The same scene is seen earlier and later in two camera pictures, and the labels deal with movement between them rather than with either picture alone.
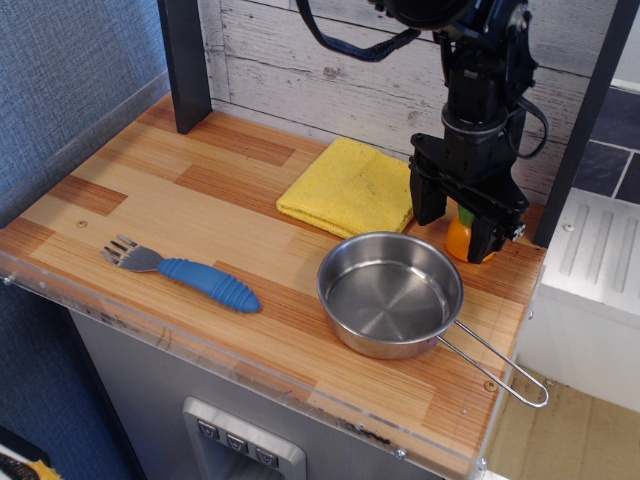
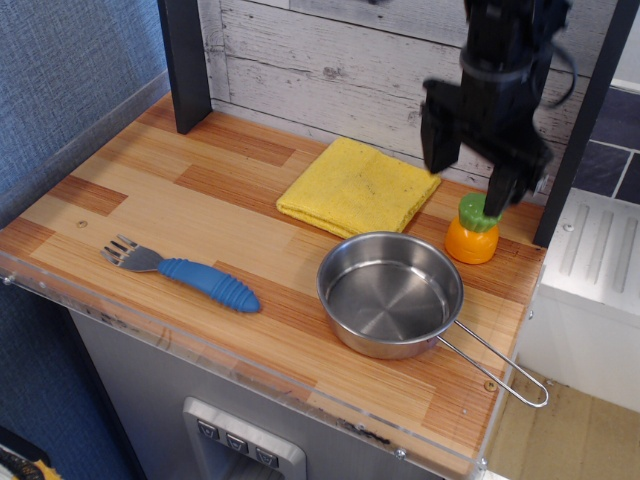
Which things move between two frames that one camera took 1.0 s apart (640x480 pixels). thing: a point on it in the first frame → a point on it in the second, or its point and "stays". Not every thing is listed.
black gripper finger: (429, 198) → (440, 140)
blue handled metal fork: (132, 256) stays
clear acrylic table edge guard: (38, 295) stays
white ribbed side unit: (583, 326) stays
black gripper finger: (487, 236) → (505, 188)
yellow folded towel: (352, 190) stays
